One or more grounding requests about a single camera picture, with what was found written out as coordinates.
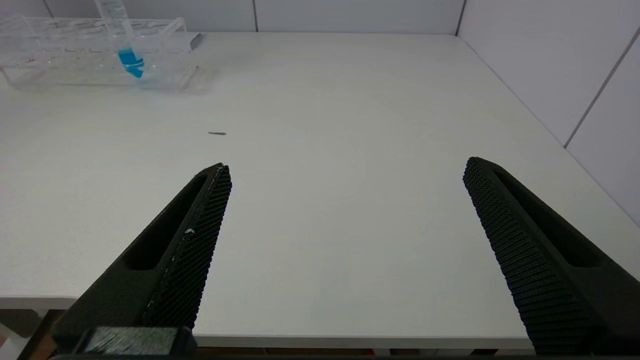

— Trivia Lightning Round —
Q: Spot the test tube with blue pigment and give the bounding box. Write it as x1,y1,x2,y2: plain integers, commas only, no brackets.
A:
95,0,146,80

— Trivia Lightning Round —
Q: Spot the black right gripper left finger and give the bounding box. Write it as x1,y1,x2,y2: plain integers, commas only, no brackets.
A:
52,162,233,352

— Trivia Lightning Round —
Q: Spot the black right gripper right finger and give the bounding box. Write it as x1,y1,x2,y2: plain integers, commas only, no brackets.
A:
462,156,640,356

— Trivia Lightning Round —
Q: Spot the clear acrylic test tube rack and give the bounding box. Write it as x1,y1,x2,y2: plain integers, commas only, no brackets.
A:
0,15,207,93

